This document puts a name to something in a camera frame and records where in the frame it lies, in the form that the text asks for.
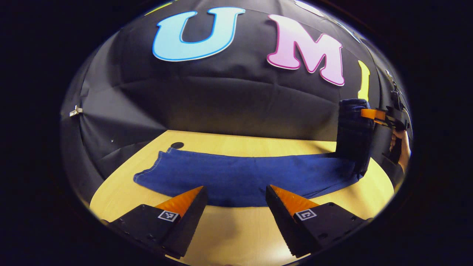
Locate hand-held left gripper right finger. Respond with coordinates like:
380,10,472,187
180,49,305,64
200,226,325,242
265,184,372,259

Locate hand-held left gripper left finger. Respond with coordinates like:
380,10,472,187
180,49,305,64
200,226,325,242
101,185,209,260

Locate blue denim jeans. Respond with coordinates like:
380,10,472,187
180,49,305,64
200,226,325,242
133,98,375,208

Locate black backdrop cloth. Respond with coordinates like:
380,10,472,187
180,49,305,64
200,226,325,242
60,0,411,200

